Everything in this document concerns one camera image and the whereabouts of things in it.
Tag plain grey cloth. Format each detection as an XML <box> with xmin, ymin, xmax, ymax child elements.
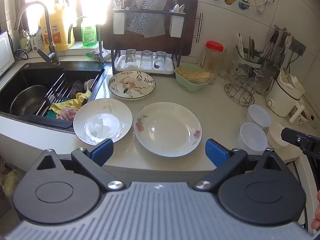
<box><xmin>144</xmin><ymin>0</ymin><xmax>169</xmax><ymax>38</ymax></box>

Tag steel bowl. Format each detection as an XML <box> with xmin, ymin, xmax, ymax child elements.
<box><xmin>9</xmin><ymin>85</ymin><xmax>49</xmax><ymax>118</ymax></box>

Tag white bowl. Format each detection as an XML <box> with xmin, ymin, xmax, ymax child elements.
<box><xmin>266</xmin><ymin>122</ymin><xmax>290</xmax><ymax>149</ymax></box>

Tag translucent plastic bowl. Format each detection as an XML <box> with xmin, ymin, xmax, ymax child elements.
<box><xmin>237</xmin><ymin>122</ymin><xmax>268</xmax><ymax>153</ymax></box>
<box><xmin>246</xmin><ymin>104</ymin><xmax>272</xmax><ymax>132</ymax></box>

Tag dry noodles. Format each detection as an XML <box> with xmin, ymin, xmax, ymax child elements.
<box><xmin>176</xmin><ymin>67</ymin><xmax>212</xmax><ymax>84</ymax></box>

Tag white plate with leaf print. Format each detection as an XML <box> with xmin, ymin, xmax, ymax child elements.
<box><xmin>73</xmin><ymin>98</ymin><xmax>133</xmax><ymax>146</ymax></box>

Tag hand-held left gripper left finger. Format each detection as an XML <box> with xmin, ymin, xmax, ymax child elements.
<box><xmin>26</xmin><ymin>138</ymin><xmax>125</xmax><ymax>193</ymax></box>

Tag green plastic basket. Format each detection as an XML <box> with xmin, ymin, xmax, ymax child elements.
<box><xmin>174</xmin><ymin>64</ymin><xmax>213</xmax><ymax>93</ymax></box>

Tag white plate with red flowers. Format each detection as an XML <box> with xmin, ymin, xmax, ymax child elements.
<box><xmin>134</xmin><ymin>102</ymin><xmax>202</xmax><ymax>158</ymax></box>

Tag white utensil holder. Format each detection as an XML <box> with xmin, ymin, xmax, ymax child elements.
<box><xmin>169</xmin><ymin>11</ymin><xmax>186</xmax><ymax>37</ymax></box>
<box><xmin>113</xmin><ymin>9</ymin><xmax>125</xmax><ymax>35</ymax></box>

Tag hanging kitchen utensils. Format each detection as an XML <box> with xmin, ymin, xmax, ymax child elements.
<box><xmin>262</xmin><ymin>25</ymin><xmax>293</xmax><ymax>63</ymax></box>

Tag yellow cloth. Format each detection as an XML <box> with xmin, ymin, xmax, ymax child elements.
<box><xmin>49</xmin><ymin>90</ymin><xmax>92</xmax><ymax>114</ymax></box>

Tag bundle of chopsticks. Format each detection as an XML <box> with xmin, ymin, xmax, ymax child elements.
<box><xmin>236</xmin><ymin>32</ymin><xmax>263</xmax><ymax>60</ymax></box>

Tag small steel faucet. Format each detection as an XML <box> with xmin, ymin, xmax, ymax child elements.
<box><xmin>67</xmin><ymin>16</ymin><xmax>105</xmax><ymax>67</ymax></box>

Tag glass jar with red lid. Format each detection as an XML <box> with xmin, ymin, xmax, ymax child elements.
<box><xmin>200</xmin><ymin>41</ymin><xmax>224</xmax><ymax>80</ymax></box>

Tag sink drain rack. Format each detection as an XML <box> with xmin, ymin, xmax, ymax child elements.
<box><xmin>26</xmin><ymin>70</ymin><xmax>105</xmax><ymax>130</ymax></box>

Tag white electric cooker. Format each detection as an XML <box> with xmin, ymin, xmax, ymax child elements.
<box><xmin>265</xmin><ymin>69</ymin><xmax>306</xmax><ymax>117</ymax></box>

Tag white countertop appliance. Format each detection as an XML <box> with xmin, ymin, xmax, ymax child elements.
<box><xmin>0</xmin><ymin>31</ymin><xmax>15</xmax><ymax>77</ymax></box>

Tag person's right hand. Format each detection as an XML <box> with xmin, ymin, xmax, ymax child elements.
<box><xmin>311</xmin><ymin>189</ymin><xmax>320</xmax><ymax>231</ymax></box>

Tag grey textured cloth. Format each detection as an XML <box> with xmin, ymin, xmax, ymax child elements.
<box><xmin>126</xmin><ymin>0</ymin><xmax>162</xmax><ymax>34</ymax></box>

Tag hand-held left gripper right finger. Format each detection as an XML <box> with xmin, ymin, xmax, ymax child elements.
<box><xmin>194</xmin><ymin>139</ymin><xmax>294</xmax><ymax>192</ymax></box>

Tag clear drinking glass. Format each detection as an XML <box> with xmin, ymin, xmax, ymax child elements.
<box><xmin>140</xmin><ymin>50</ymin><xmax>153</xmax><ymax>69</ymax></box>
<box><xmin>155</xmin><ymin>51</ymin><xmax>167</xmax><ymax>69</ymax></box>
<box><xmin>124</xmin><ymin>49</ymin><xmax>137</xmax><ymax>68</ymax></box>

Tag textured glass pitcher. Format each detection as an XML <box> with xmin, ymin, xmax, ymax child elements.
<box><xmin>260</xmin><ymin>60</ymin><xmax>281</xmax><ymax>95</ymax></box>

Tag grey wall socket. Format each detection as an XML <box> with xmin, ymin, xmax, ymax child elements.
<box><xmin>287</xmin><ymin>37</ymin><xmax>307</xmax><ymax>57</ymax></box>

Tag brown wooden cutting board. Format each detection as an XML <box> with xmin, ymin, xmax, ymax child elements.
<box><xmin>104</xmin><ymin>0</ymin><xmax>198</xmax><ymax>58</ymax></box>

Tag pink cloth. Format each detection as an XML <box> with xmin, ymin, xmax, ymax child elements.
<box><xmin>56</xmin><ymin>106</ymin><xmax>79</xmax><ymax>120</ymax></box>

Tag white printed mug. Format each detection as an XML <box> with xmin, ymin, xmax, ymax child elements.
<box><xmin>290</xmin><ymin>102</ymin><xmax>315</xmax><ymax>125</ymax></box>

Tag black kitchen sink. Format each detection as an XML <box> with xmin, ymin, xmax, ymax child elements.
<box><xmin>0</xmin><ymin>61</ymin><xmax>113</xmax><ymax>133</ymax></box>

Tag green liquid bottle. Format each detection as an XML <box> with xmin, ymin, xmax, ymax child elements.
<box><xmin>80</xmin><ymin>17</ymin><xmax>98</xmax><ymax>48</ymax></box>

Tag steel wool scrubber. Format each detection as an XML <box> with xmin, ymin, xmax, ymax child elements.
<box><xmin>68</xmin><ymin>80</ymin><xmax>85</xmax><ymax>99</ymax></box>

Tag white drip tray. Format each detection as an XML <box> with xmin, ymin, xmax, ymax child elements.
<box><xmin>115</xmin><ymin>54</ymin><xmax>175</xmax><ymax>75</ymax></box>

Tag floral plate with dark rim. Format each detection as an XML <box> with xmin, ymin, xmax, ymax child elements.
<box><xmin>108</xmin><ymin>70</ymin><xmax>156</xmax><ymax>101</ymax></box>

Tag tall steel faucet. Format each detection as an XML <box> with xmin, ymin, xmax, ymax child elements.
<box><xmin>14</xmin><ymin>1</ymin><xmax>60</xmax><ymax>67</ymax></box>

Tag yellow detergent jug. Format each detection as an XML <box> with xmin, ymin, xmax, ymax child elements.
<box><xmin>40</xmin><ymin>4</ymin><xmax>75</xmax><ymax>52</ymax></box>

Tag wire glass rack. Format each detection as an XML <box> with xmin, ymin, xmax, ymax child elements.
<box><xmin>224</xmin><ymin>64</ymin><xmax>263</xmax><ymax>107</ymax></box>

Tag steel bar handle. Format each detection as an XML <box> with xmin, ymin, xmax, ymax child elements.
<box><xmin>196</xmin><ymin>12</ymin><xmax>203</xmax><ymax>43</ymax></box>

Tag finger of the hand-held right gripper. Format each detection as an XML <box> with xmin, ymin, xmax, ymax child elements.
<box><xmin>281</xmin><ymin>127</ymin><xmax>320</xmax><ymax>159</ymax></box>

